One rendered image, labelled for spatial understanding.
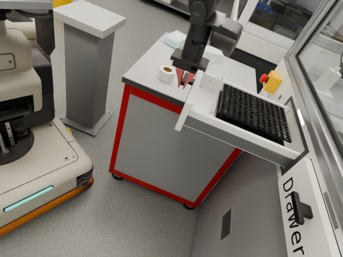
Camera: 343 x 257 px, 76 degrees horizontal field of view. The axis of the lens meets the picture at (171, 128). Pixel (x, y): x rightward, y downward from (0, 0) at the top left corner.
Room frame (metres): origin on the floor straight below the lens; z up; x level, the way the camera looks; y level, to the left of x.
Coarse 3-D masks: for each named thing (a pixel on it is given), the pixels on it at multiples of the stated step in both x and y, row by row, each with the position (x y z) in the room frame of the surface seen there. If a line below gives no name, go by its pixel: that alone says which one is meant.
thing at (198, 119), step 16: (208, 80) 0.74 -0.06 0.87; (224, 80) 0.74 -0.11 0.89; (208, 96) 0.70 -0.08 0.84; (256, 96) 0.74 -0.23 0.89; (192, 112) 0.50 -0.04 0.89; (288, 112) 0.73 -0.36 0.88; (192, 128) 0.50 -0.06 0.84; (208, 128) 0.49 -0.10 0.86; (224, 128) 0.50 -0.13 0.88; (240, 128) 0.50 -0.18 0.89; (240, 144) 0.49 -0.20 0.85; (256, 144) 0.49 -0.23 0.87; (272, 144) 0.50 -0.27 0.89; (288, 144) 0.59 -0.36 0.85; (272, 160) 0.49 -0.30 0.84; (288, 160) 0.49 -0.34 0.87
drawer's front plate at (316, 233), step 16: (304, 160) 0.44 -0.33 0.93; (288, 176) 0.43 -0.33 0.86; (304, 176) 0.40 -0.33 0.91; (288, 192) 0.39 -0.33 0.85; (304, 192) 0.36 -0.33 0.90; (320, 192) 0.35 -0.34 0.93; (288, 208) 0.35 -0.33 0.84; (320, 208) 0.31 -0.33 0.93; (288, 224) 0.31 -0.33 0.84; (304, 224) 0.29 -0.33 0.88; (320, 224) 0.27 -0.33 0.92; (288, 240) 0.28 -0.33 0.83; (304, 240) 0.26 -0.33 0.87; (320, 240) 0.25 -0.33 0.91; (288, 256) 0.25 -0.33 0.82; (304, 256) 0.23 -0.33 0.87; (320, 256) 0.22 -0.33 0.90; (336, 256) 0.22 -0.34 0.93
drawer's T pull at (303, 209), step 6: (294, 192) 0.34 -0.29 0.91; (294, 198) 0.32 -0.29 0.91; (294, 204) 0.31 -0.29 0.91; (300, 204) 0.31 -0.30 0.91; (306, 204) 0.32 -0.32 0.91; (294, 210) 0.30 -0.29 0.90; (300, 210) 0.30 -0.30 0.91; (306, 210) 0.30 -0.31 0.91; (300, 216) 0.28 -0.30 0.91; (306, 216) 0.29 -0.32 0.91; (312, 216) 0.30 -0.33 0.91; (300, 222) 0.27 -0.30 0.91
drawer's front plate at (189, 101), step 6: (198, 72) 0.65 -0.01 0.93; (198, 78) 0.61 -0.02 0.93; (198, 84) 0.58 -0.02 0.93; (192, 90) 0.53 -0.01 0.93; (192, 96) 0.51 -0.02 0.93; (186, 102) 0.48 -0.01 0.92; (192, 102) 0.48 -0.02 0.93; (186, 108) 0.48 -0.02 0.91; (180, 114) 0.52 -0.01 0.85; (186, 114) 0.48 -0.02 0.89; (180, 120) 0.48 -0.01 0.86; (180, 126) 0.48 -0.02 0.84
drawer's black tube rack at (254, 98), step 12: (228, 96) 0.63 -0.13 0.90; (240, 96) 0.67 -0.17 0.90; (252, 96) 0.70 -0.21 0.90; (216, 108) 0.60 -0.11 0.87; (228, 108) 0.58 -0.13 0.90; (240, 108) 0.60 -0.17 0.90; (252, 108) 0.62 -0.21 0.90; (264, 108) 0.66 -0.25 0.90; (276, 108) 0.69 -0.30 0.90; (228, 120) 0.56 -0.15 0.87; (240, 120) 0.53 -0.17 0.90; (252, 120) 0.56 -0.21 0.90; (264, 120) 0.59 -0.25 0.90; (276, 120) 0.61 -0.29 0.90; (252, 132) 0.55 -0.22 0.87; (264, 132) 0.53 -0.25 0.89; (276, 132) 0.55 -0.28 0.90; (288, 132) 0.58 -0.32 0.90
